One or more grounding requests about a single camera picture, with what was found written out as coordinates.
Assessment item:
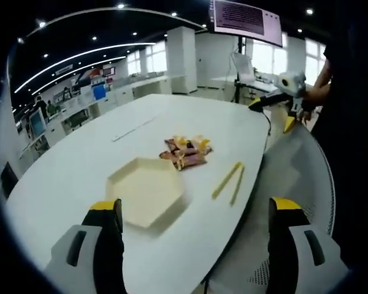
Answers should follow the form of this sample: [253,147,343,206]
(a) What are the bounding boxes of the yellow food tongs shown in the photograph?
[211,161,246,207]

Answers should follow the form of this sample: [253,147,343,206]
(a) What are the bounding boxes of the person's right hand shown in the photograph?
[298,83,331,124]

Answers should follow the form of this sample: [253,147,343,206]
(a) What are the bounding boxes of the pile of snack food packets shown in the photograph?
[158,134,214,172]

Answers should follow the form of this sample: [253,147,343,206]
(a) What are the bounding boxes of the person in dark clothes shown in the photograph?
[309,0,368,276]

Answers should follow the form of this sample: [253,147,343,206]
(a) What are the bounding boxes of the large display screen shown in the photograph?
[207,0,284,48]

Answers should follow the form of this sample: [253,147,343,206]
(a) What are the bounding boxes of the cream hexagonal container tray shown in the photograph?
[106,156,190,229]

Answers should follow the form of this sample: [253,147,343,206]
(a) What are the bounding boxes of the white easel board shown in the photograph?
[231,51,256,83]

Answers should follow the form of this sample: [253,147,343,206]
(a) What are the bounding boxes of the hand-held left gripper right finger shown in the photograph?
[267,197,351,294]

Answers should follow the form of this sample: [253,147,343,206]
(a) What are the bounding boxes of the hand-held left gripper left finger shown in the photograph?
[44,198,125,294]

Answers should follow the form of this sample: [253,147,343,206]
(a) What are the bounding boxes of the black screen stand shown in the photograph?
[234,36,248,104]

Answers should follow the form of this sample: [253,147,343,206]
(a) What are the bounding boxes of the black cable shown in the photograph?
[261,110,273,136]

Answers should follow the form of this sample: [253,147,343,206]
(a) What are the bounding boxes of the small computer monitor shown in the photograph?
[28,109,47,136]

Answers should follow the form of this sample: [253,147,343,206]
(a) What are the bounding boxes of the white mesh chair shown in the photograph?
[202,121,337,294]

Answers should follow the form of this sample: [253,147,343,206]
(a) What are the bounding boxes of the black chair back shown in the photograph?
[0,161,20,199]

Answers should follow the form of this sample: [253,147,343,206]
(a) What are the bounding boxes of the blue board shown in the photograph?
[91,85,108,100]

